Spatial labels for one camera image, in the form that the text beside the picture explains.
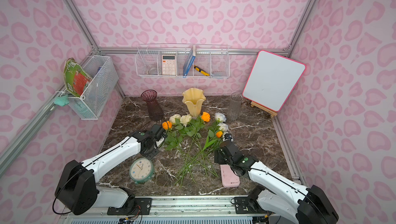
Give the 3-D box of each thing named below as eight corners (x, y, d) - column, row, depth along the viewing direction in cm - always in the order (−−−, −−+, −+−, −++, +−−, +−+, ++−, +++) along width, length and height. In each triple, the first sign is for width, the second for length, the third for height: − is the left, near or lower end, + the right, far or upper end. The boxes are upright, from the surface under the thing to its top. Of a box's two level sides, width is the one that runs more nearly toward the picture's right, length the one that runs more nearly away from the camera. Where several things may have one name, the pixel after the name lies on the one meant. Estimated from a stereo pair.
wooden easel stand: (249, 107, 115) (250, 103, 111) (250, 105, 116) (252, 101, 113) (274, 118, 108) (277, 114, 105) (276, 116, 110) (278, 112, 106)
